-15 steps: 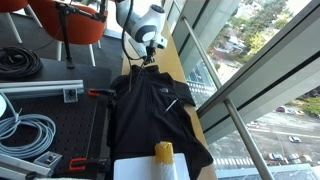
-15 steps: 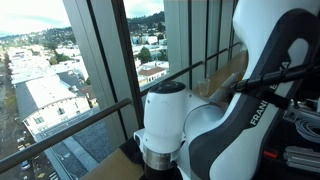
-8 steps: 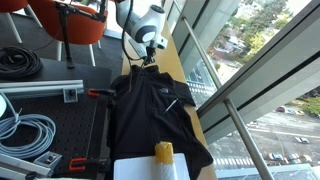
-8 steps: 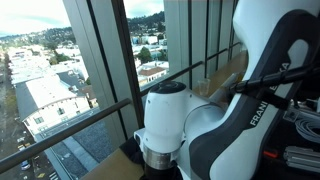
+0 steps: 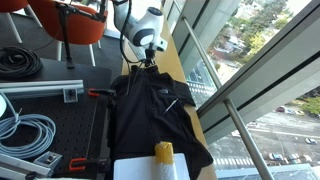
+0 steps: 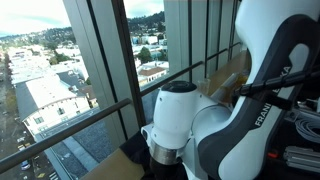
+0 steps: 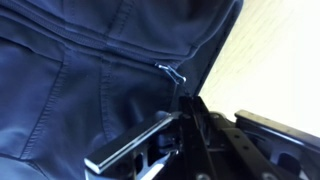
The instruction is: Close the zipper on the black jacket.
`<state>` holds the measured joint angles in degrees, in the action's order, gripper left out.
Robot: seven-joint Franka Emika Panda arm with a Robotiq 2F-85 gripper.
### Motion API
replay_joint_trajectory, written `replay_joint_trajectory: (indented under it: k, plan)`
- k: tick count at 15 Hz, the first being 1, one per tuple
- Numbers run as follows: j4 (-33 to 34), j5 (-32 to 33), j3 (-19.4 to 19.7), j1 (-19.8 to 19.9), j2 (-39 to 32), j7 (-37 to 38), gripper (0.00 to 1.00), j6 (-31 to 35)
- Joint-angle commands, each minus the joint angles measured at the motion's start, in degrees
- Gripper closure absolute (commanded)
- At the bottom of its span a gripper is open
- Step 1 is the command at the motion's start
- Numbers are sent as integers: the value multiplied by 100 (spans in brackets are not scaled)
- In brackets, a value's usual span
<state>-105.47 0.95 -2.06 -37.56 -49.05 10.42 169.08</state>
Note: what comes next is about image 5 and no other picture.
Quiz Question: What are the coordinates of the black fleece jacket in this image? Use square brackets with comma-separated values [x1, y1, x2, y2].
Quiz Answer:
[108, 64, 215, 180]

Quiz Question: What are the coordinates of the steel window handrail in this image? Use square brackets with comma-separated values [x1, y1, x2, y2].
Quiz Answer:
[181, 16, 276, 180]

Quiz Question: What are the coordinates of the black perforated breadboard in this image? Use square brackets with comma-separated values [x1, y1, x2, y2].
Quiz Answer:
[0, 94, 112, 178]

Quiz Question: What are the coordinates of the yellow bottle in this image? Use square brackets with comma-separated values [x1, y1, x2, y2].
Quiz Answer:
[154, 141, 179, 180]

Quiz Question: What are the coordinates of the black camera tripod stand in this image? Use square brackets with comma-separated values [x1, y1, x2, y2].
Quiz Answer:
[54, 0, 108, 70]

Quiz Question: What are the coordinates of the short aluminium extrusion rail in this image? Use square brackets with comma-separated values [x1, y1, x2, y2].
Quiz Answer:
[0, 152, 52, 178]

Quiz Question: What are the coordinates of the orange chair with white legs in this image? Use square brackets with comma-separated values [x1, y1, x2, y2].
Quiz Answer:
[0, 0, 44, 45]
[27, 0, 110, 68]

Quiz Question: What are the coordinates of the grey window mullion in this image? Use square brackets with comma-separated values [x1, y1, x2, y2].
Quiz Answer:
[170, 0, 242, 78]
[196, 0, 320, 145]

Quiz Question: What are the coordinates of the black side table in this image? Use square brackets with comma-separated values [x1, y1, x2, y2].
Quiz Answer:
[0, 57, 113, 90]

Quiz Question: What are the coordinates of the orange handled bar clamp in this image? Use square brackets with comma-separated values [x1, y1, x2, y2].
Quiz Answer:
[87, 87, 117, 100]
[68, 157, 112, 173]

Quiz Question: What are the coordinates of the light blue cable coil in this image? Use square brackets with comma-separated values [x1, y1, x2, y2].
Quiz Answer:
[0, 91, 57, 160]

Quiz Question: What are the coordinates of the black cable coil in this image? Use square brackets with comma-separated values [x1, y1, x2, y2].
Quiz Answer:
[0, 45, 44, 81]

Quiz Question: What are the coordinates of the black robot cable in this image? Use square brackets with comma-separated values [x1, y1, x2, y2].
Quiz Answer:
[118, 0, 148, 97]

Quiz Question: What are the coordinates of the aluminium corner bracket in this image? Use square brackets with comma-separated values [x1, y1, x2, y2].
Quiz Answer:
[33, 151, 63, 168]
[62, 87, 80, 104]

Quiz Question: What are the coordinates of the white foam board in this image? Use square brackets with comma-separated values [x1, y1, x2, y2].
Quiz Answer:
[113, 152, 191, 180]

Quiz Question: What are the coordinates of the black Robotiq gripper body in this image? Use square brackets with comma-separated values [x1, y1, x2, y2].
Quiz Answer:
[142, 49, 158, 65]

